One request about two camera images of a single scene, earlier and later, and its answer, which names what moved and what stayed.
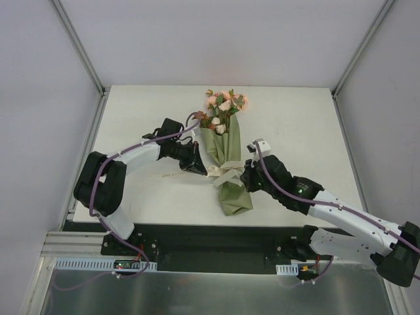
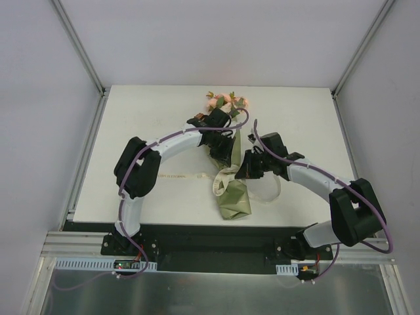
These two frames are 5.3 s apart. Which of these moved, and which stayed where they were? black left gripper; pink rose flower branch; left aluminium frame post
Moved: black left gripper
Stayed: left aluminium frame post; pink rose flower branch
